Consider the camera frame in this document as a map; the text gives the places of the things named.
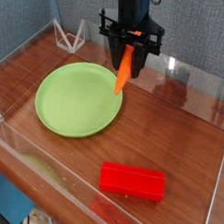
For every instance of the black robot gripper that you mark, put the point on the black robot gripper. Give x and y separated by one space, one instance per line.
119 34

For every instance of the orange toy carrot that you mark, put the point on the orange toy carrot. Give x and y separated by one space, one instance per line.
124 72

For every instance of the red rectangular block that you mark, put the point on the red rectangular block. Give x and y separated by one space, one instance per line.
129 180

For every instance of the clear acrylic enclosure wall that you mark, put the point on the clear acrylic enclosure wall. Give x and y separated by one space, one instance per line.
172 120

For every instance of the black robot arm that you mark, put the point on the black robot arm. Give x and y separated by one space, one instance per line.
131 24

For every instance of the green round plate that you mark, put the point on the green round plate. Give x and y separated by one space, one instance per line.
78 99

